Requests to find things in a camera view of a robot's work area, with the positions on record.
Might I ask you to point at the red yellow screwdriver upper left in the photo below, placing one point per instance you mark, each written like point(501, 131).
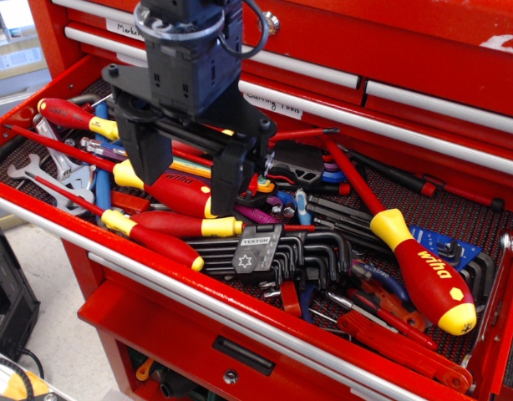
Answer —
point(69, 115)

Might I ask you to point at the orange red cutter pliers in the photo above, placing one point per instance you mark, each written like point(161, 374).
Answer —
point(391, 296)

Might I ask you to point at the red folding tool handle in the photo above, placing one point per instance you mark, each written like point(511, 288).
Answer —
point(406, 351)

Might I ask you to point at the black Tekton torx key set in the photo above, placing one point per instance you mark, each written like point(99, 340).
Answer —
point(273, 254)

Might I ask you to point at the lower red drawer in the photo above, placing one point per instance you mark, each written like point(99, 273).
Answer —
point(219, 347)

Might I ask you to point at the white drawer label markers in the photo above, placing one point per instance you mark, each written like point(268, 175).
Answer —
point(124, 29)

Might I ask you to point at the white drawer label cutting tools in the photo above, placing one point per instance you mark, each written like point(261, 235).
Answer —
point(274, 106)

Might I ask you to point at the silver chest lock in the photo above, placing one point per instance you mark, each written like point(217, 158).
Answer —
point(272, 21)

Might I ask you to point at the silver open-end wrench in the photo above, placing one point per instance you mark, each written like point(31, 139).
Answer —
point(59, 191)

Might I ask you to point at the large red yellow Wiha screwdriver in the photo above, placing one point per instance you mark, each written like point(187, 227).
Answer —
point(434, 287)

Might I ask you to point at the red yellow Wiha screwdriver centre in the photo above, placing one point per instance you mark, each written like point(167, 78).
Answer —
point(181, 193)

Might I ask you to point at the blue holder hex key set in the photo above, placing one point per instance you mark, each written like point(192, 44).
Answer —
point(461, 255)

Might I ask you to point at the red yellow screwdriver short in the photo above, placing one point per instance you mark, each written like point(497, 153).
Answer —
point(182, 226)

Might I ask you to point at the black plastic tool holder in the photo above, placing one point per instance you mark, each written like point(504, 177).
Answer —
point(303, 164)

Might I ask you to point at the red yellow screwdriver back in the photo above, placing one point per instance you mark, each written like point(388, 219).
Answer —
point(180, 148)

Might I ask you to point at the blue handled pliers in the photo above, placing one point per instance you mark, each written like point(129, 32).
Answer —
point(317, 279)

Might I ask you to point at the small red slim screwdriver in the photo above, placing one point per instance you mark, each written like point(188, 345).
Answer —
point(390, 319)

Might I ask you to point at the black long hex keys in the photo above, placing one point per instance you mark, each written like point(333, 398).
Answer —
point(353, 224)

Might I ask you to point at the open red drawer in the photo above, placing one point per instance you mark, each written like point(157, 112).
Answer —
point(486, 352)

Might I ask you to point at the red tool chest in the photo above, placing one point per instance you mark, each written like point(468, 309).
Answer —
point(450, 57)

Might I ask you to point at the black box on floor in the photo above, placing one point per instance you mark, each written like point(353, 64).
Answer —
point(18, 305)

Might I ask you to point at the red yellow screwdriver front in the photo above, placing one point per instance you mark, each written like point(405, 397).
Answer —
point(163, 244)

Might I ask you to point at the silver adjustable wrench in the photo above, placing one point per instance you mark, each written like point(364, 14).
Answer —
point(68, 172)

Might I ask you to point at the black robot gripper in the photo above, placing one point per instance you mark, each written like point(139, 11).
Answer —
point(194, 51)

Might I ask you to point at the black red thin screwdriver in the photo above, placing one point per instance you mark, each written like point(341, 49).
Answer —
point(424, 185)

